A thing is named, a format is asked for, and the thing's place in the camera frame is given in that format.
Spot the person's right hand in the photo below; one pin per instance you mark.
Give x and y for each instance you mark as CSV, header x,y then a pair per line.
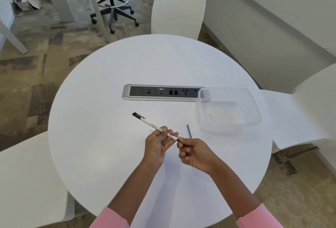
x,y
199,157

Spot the person's left hand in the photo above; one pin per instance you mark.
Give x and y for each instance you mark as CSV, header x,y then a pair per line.
x,y
156,150

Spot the small black end plug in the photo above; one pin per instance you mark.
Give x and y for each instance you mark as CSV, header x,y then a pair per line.
x,y
178,139

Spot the white marker with black cap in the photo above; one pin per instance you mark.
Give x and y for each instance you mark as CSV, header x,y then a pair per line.
x,y
149,124

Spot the grey refill stick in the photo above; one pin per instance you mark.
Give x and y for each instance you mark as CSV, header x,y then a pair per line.
x,y
189,131

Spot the person's right forearm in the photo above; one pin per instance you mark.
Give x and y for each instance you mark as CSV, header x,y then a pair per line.
x,y
236,196

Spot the person's left forearm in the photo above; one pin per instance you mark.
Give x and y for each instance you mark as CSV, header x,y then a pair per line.
x,y
126,196

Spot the clear plastic container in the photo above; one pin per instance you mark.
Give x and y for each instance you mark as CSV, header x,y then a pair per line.
x,y
228,109

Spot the silver table socket panel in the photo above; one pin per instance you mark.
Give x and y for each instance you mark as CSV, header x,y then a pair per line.
x,y
152,93

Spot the white chair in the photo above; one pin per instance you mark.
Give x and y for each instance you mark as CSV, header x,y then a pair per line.
x,y
177,11
309,109
26,183

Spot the thin white desk leg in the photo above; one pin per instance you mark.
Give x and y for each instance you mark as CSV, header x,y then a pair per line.
x,y
97,7

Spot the grey desk leg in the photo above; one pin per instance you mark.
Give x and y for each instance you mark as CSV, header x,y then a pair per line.
x,y
14,40

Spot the cardboard box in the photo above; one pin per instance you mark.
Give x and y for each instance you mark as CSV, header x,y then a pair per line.
x,y
27,4

